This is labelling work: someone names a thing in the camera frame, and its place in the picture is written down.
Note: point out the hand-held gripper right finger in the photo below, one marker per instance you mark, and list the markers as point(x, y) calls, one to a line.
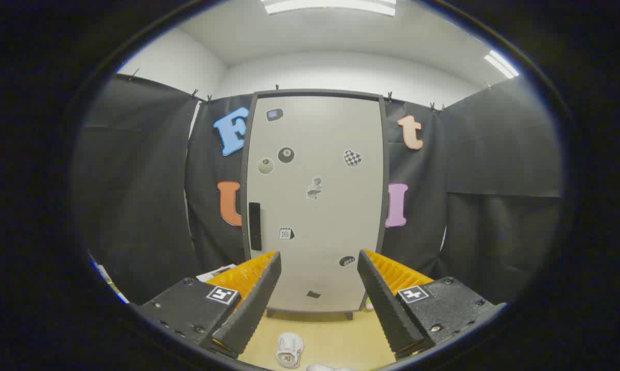
point(387, 309)

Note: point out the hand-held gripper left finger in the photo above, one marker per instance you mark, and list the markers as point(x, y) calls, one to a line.
point(253, 309)

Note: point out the white shoe with printed pattern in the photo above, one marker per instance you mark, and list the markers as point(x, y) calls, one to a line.
point(289, 350)

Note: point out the dark grey shoe cabinet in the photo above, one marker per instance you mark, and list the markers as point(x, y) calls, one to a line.
point(315, 92)

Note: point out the white and yellow packet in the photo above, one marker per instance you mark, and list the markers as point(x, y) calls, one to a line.
point(112, 288)

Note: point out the small ceiling light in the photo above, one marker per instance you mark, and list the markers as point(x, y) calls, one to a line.
point(501, 64)

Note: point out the long ceiling light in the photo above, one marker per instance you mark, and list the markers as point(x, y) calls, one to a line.
point(330, 5)

